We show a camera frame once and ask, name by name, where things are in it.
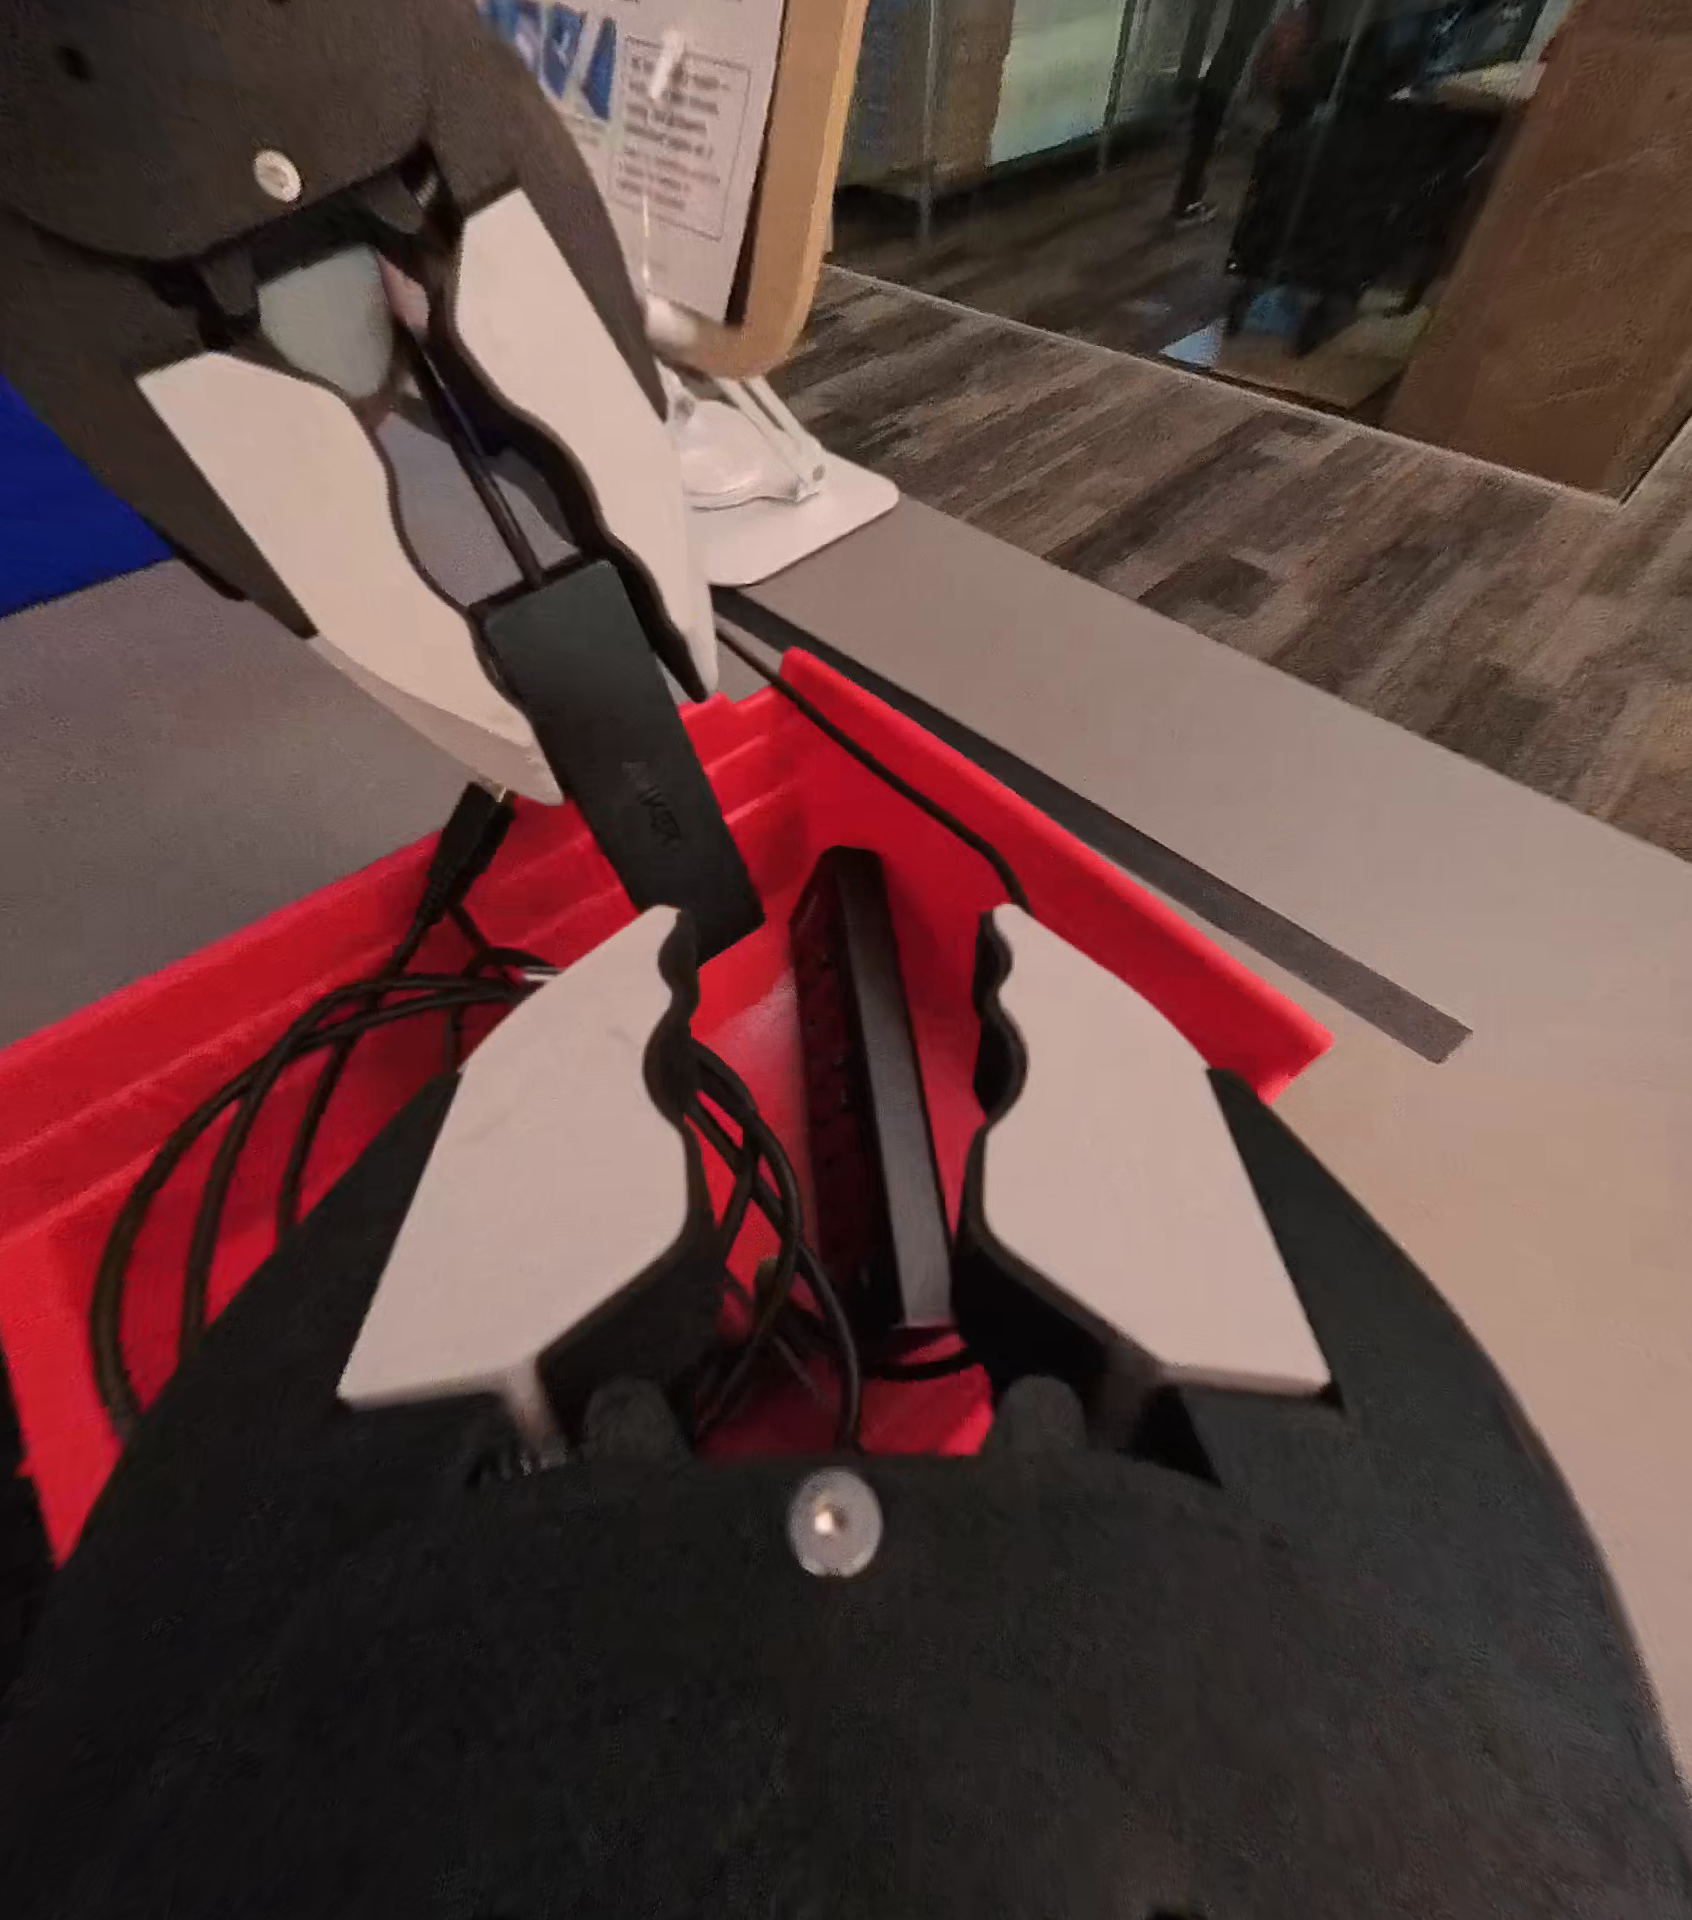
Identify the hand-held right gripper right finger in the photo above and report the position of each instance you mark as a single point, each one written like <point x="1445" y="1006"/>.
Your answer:
<point x="1130" y="1201"/>

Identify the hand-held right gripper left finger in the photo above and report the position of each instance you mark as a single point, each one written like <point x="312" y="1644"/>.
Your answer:
<point x="517" y="1184"/>

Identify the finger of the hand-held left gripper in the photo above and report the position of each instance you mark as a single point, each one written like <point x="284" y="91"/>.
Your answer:
<point x="320" y="525"/>
<point x="577" y="390"/>

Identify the black usb hub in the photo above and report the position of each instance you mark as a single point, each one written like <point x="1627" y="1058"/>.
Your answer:
<point x="636" y="781"/>
<point x="884" y="1081"/>

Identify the red plastic bin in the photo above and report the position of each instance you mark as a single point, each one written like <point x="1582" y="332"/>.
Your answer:
<point x="67" y="1110"/>

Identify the white board stand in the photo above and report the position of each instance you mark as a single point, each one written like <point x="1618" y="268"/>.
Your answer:
<point x="787" y="540"/>

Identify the printed paper sheet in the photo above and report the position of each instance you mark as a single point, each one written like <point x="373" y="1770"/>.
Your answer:
<point x="681" y="135"/>

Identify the wooden sign board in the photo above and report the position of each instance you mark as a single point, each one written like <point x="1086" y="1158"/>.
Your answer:
<point x="805" y="181"/>

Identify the brown wooden panel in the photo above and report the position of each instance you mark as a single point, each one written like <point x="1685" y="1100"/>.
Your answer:
<point x="1611" y="225"/>

